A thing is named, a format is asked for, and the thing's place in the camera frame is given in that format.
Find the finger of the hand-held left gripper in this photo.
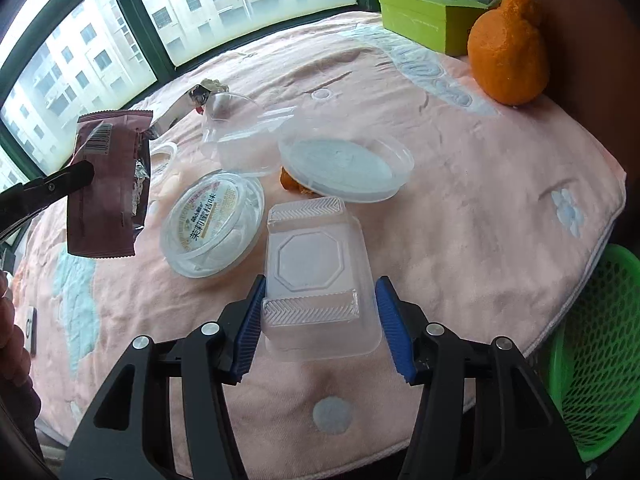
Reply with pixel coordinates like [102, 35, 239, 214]
[0, 161, 96, 233]

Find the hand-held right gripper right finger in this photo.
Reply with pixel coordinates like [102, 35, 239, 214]
[374, 275, 587, 480]

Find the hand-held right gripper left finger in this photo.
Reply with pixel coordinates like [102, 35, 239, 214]
[59, 274, 268, 480]

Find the pink snack wrapper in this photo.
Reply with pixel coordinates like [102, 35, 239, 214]
[66, 110, 153, 260]

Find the clear rectangular plastic tray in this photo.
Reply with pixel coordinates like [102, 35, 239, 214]
[260, 197, 383, 363]

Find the round clear labelled plastic container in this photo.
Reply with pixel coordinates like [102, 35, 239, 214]
[159, 170, 266, 279]

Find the silver foil wrapper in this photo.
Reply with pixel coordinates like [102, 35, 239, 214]
[150, 79, 231, 133]

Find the orange peel piece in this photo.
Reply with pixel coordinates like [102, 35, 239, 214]
[279, 166, 321, 196]

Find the clear oval plastic container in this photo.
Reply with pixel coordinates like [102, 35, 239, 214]
[277, 137, 416, 204]

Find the clear plastic cup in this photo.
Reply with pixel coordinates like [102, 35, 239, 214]
[200, 91, 301, 178]

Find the green plastic basket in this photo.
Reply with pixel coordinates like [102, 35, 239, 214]
[542, 243, 640, 466]

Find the person's left hand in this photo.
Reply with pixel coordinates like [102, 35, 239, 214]
[0, 271, 42, 438]

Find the small grey device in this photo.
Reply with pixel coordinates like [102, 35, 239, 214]
[22, 307, 39, 356]

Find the pink printed blanket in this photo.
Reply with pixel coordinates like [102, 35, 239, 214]
[10, 10, 628, 456]

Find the orange citrus fruit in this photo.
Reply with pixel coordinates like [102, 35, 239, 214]
[467, 0, 551, 107]

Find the green cardboard box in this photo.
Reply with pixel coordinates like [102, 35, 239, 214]
[377, 0, 493, 57]

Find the brown wooden panel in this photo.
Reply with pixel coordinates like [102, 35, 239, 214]
[530, 0, 640, 241]

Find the clear plastic ring lid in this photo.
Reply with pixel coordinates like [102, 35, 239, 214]
[149, 142, 178, 183]

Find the green window frame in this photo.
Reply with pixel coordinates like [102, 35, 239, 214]
[0, 0, 373, 186]

